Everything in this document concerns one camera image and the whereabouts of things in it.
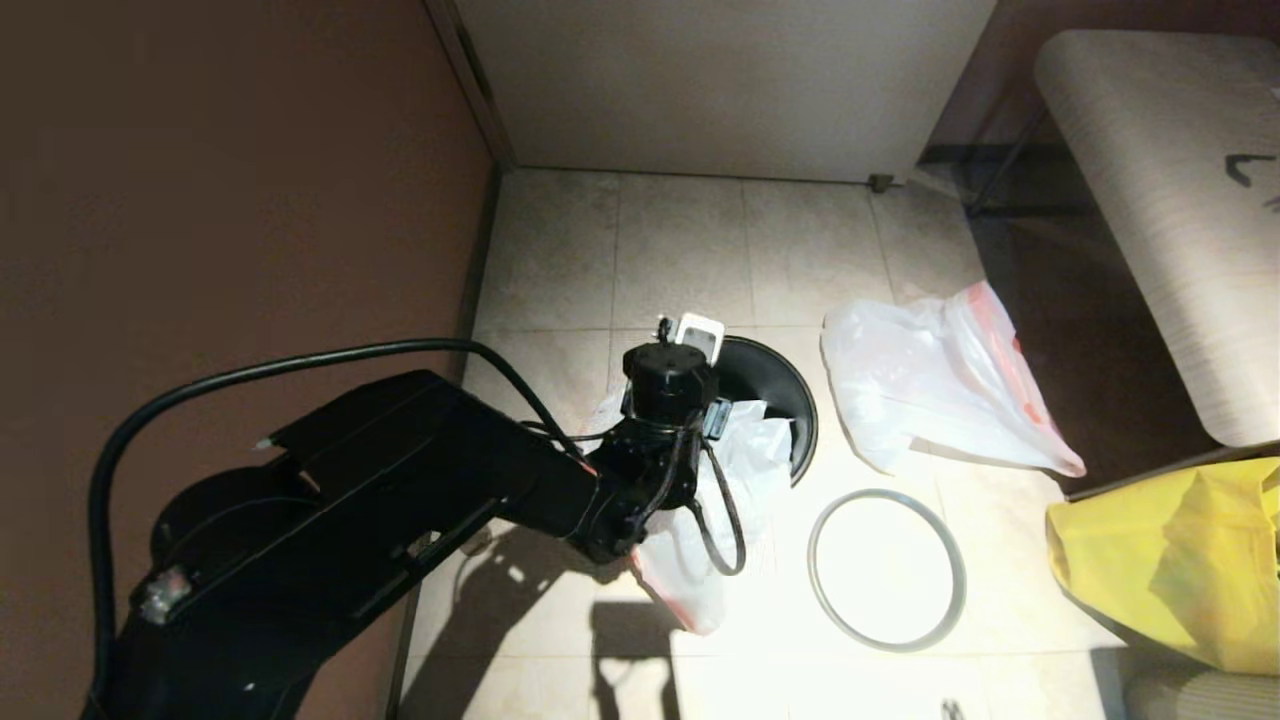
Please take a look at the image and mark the black trash bin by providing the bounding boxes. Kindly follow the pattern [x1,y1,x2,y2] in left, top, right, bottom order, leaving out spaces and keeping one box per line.
[700,335,819,489]

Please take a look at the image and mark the yellow plastic bag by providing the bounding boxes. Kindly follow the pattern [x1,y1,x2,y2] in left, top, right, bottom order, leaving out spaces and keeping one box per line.
[1045,458,1280,676]

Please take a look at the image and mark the black metal table frame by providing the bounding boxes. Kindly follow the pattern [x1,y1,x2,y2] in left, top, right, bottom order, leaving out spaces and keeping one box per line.
[920,100,1111,223]

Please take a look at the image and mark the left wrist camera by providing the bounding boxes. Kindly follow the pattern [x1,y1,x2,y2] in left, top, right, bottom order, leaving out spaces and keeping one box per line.
[675,313,726,363]

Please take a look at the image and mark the beige wood-grain table top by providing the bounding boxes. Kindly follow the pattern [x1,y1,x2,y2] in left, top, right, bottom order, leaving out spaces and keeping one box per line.
[1032,30,1280,448]

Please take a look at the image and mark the dark door frame post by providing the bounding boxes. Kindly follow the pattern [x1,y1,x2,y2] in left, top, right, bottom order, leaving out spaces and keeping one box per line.
[428,0,518,171]

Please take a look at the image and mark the white door panel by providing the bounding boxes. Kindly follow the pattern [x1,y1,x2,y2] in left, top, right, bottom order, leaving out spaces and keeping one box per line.
[455,0,1001,185]

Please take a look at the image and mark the black left elbow cable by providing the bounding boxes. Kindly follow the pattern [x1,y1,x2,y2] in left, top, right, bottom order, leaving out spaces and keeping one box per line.
[88,339,583,706]

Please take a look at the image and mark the grey bin ring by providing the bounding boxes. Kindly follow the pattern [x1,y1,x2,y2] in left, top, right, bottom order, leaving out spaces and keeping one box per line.
[808,489,967,653]

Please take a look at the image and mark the braided left wrist cable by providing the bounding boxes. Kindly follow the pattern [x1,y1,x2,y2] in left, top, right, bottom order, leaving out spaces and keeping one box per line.
[640,425,747,577]

